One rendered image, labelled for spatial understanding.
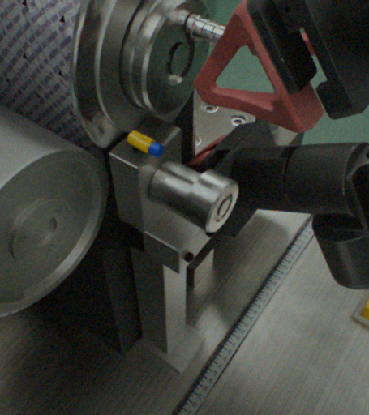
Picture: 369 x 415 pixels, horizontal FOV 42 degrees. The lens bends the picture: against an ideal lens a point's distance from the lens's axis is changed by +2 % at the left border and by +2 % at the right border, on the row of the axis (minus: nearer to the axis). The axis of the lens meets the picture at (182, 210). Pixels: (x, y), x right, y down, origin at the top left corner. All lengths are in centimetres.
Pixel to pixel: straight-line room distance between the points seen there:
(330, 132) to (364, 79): 204
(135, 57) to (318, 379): 41
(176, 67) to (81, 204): 12
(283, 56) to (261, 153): 19
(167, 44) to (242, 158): 15
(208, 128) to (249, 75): 194
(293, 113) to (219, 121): 39
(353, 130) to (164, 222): 199
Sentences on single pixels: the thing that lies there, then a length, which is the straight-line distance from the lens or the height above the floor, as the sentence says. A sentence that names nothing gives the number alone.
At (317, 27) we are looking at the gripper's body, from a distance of 22.
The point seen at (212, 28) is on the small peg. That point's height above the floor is 127.
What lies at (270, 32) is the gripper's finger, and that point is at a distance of 23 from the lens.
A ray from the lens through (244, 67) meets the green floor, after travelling 260.
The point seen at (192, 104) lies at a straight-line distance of 42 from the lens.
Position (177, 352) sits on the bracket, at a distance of 56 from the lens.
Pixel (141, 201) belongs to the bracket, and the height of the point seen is 117.
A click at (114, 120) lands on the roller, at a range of 32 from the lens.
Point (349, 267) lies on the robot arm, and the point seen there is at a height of 109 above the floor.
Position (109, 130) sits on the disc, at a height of 122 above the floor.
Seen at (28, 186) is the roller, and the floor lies 121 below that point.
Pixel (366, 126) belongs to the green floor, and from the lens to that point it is 236.
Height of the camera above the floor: 142
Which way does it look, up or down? 50 degrees down
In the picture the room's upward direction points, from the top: straight up
